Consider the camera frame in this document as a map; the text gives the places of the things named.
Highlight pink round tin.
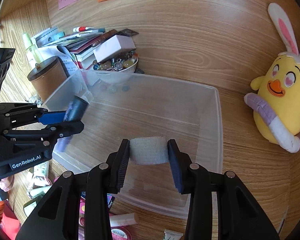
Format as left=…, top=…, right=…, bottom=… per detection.
left=111, top=227, right=132, bottom=240

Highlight stack of books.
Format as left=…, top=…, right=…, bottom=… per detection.
left=38, top=28, right=138, bottom=69

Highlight bowl of glass marbles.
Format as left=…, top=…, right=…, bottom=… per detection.
left=93, top=50, right=139, bottom=85

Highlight red white marker pen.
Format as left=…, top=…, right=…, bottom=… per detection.
left=72, top=26, right=106, bottom=33

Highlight purple bottle black cap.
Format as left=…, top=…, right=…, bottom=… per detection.
left=54, top=96, right=89, bottom=152

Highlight white cream tube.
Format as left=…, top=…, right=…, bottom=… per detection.
left=109, top=213, right=139, bottom=228

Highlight brown mug with lid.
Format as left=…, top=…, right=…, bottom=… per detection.
left=27, top=56, right=67, bottom=102

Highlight clear plastic storage bin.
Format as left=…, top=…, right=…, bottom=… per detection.
left=41, top=69, right=224, bottom=220

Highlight small white green tube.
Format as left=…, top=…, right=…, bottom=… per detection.
left=163, top=229, right=183, bottom=240

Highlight white rectangular box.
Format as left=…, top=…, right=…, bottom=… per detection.
left=93, top=35, right=136, bottom=63

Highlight yellow chick plush toy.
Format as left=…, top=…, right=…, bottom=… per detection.
left=244, top=3, right=300, bottom=153

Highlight white gauze bandage roll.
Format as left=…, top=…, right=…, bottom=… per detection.
left=129, top=137, right=169, bottom=165

